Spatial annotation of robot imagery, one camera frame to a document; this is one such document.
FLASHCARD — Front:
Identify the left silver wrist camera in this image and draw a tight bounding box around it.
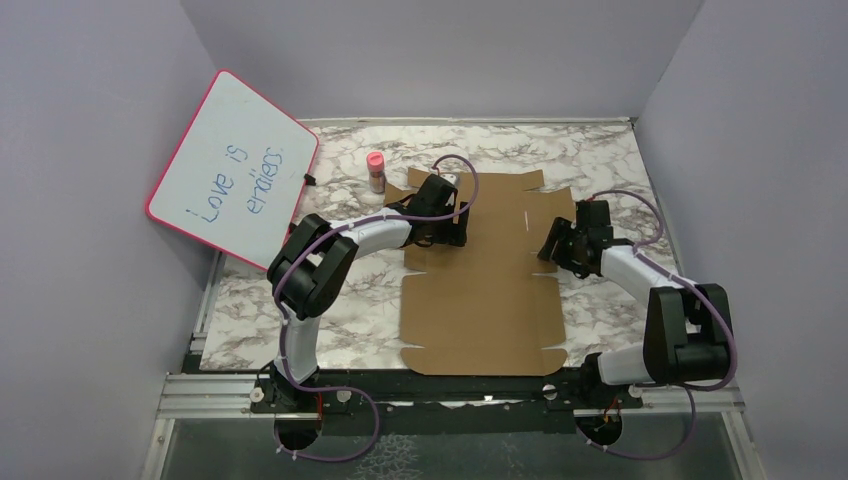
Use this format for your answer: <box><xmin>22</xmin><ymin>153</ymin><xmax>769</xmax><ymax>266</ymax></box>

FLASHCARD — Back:
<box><xmin>439</xmin><ymin>173</ymin><xmax>461</xmax><ymax>189</ymax></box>

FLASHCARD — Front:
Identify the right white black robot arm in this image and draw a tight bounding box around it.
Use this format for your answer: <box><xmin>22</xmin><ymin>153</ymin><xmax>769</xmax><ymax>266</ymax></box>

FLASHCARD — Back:
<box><xmin>537</xmin><ymin>199</ymin><xmax>738</xmax><ymax>407</ymax></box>

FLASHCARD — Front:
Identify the pink-framed whiteboard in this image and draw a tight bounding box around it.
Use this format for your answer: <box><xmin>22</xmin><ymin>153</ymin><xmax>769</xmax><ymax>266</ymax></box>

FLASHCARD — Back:
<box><xmin>146</xmin><ymin>70</ymin><xmax>319</xmax><ymax>270</ymax></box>

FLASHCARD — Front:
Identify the aluminium frame rail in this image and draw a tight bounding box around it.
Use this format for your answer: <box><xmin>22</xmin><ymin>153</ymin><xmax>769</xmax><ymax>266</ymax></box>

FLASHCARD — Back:
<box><xmin>143</xmin><ymin>254</ymin><xmax>765</xmax><ymax>479</ymax></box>

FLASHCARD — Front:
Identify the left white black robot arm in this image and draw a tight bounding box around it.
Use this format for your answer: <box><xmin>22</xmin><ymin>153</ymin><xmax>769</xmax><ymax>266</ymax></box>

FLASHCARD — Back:
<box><xmin>259</xmin><ymin>173</ymin><xmax>469</xmax><ymax>411</ymax></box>

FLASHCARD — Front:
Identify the brown cardboard box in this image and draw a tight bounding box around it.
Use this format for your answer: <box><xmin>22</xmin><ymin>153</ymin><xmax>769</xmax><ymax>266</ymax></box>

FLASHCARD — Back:
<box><xmin>399</xmin><ymin>170</ymin><xmax>575</xmax><ymax>376</ymax></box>

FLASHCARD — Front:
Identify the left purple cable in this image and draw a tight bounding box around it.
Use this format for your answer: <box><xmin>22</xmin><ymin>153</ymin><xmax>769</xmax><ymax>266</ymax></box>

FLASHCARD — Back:
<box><xmin>272</xmin><ymin>154</ymin><xmax>480</xmax><ymax>463</ymax></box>

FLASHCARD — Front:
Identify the pink-capped clear bottle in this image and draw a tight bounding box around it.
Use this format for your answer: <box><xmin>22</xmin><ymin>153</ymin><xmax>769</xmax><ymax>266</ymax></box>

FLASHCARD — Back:
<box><xmin>366</xmin><ymin>151</ymin><xmax>386</xmax><ymax>194</ymax></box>

